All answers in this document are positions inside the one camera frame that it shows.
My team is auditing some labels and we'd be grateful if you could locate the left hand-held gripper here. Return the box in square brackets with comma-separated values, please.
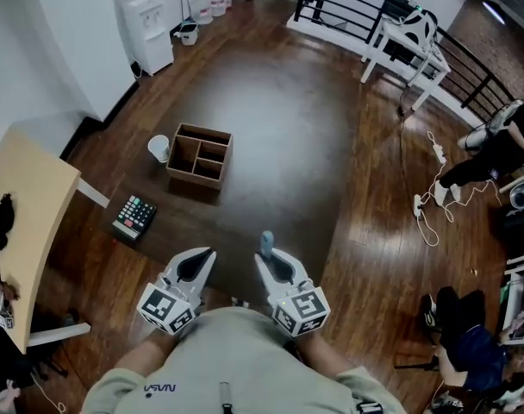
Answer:
[135, 247, 218, 336]

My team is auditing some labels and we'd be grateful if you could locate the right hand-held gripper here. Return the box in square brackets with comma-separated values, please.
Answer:
[254, 248, 332, 338]

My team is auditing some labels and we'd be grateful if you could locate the person's left forearm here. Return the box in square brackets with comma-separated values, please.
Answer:
[114, 329, 182, 373]

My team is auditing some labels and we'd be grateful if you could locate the person's right forearm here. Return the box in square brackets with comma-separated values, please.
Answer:
[295, 334, 356, 377]

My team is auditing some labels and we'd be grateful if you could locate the black calculator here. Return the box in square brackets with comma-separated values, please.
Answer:
[111, 194, 158, 242]

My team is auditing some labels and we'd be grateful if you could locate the person's beige shirt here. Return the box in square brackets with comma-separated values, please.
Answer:
[79, 307, 409, 414]

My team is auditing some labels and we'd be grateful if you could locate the wooden divided organizer box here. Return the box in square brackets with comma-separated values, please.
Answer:
[165, 122, 234, 191]

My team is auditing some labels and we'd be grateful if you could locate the white paper cup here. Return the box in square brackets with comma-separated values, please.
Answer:
[147, 135, 171, 164]

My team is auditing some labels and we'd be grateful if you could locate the dark brown table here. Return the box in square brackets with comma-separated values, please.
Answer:
[100, 36, 363, 314]

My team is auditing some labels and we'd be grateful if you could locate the light wooden desk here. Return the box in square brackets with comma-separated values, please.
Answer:
[0, 127, 112, 355]

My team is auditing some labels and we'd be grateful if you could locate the black cloth bundle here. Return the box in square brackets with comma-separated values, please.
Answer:
[0, 192, 16, 250]

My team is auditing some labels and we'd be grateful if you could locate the white bucket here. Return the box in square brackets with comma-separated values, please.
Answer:
[178, 21, 200, 47]

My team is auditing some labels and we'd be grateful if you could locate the white shelf unit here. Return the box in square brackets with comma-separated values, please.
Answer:
[500, 251, 524, 346]

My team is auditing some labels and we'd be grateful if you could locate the white water dispenser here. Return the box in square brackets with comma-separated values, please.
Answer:
[122, 0, 176, 77]

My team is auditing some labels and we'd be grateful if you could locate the white side table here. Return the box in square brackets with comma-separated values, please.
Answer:
[359, 15, 452, 112]

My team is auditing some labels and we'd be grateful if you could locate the row of water jugs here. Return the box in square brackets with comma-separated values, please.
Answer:
[191, 0, 235, 26]

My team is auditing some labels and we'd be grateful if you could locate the black metal railing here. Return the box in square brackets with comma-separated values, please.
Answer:
[293, 0, 518, 121]

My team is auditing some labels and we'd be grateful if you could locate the black box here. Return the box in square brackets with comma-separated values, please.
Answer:
[381, 0, 415, 22]

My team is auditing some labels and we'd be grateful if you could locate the white cable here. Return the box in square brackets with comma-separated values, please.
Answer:
[412, 130, 504, 248]

